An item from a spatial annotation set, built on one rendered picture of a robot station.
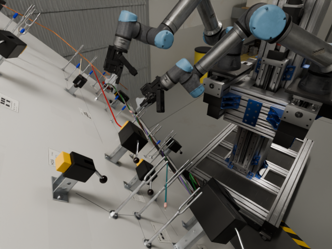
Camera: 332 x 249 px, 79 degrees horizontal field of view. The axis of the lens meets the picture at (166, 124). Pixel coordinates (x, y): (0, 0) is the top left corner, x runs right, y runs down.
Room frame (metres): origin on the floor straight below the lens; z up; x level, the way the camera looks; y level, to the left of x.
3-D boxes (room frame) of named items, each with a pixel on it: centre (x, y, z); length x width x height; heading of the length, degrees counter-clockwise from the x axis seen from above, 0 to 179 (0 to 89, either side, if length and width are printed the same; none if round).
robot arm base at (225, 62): (1.32, -0.41, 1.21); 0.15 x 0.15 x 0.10
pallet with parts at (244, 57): (4.89, -1.84, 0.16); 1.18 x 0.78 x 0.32; 139
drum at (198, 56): (3.86, -0.70, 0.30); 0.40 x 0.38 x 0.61; 139
